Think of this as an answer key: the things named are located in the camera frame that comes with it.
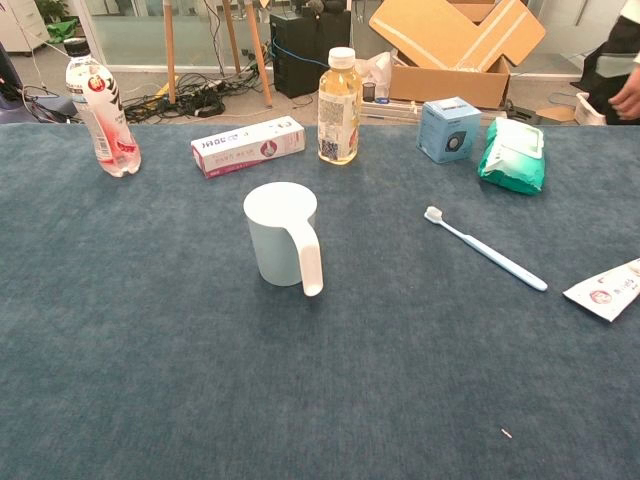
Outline tangle of black cables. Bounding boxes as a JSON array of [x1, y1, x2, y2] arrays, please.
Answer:
[[122, 72, 274, 121]]

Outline open brown cardboard box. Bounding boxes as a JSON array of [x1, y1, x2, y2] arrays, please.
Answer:
[[368, 0, 547, 110]]

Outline clear bottle red label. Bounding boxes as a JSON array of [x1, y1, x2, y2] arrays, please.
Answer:
[[63, 38, 143, 179]]

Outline person in dark coat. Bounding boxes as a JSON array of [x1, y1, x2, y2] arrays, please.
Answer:
[[594, 12, 640, 126]]

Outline aluminium profile rails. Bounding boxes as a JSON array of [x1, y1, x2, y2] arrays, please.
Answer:
[[360, 99, 421, 122]]

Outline white toothpaste tube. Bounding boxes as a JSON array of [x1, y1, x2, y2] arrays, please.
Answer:
[[562, 258, 640, 323]]

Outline wooden easel leg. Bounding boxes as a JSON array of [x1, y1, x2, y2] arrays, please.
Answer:
[[163, 0, 179, 105], [243, 0, 274, 109], [222, 0, 242, 75]]

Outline black computer tower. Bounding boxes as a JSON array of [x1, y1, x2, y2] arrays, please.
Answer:
[[269, 9, 352, 100]]

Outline dark blue padded seat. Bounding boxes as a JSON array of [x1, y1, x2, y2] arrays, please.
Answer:
[[0, 42, 76, 124]]

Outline light blue toothbrush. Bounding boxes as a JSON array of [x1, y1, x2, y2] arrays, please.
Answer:
[[423, 205, 549, 293]]

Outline black cloth covered object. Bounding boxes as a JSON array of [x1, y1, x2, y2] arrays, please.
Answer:
[[582, 47, 614, 121]]

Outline green plant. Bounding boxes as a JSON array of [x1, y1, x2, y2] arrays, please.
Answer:
[[35, 0, 80, 44]]

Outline white plastic bag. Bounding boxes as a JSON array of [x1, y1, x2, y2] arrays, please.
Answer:
[[355, 49, 394, 99]]

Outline small blue cardboard box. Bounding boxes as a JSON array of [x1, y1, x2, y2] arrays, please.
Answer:
[[416, 96, 483, 165]]

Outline white pink toothpaste box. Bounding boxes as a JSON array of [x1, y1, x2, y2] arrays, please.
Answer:
[[190, 115, 307, 180]]

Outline white plastic basket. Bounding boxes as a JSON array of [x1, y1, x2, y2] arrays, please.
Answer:
[[573, 92, 609, 126]]

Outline blue carpet table mat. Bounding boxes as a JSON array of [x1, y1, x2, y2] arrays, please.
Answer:
[[0, 122, 640, 480]]

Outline green wet wipes pack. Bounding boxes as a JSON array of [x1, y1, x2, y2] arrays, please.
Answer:
[[477, 117, 547, 196]]

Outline light blue cup white handle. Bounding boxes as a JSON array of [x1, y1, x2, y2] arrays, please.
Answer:
[[243, 181, 325, 298]]

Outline white cabinet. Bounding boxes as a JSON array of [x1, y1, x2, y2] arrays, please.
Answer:
[[0, 0, 51, 54]]

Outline black metal bracket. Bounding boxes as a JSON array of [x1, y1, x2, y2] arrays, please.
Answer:
[[502, 99, 541, 126]]

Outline yellow tea bottle white cap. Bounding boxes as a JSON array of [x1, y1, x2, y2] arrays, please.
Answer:
[[317, 47, 363, 165]]

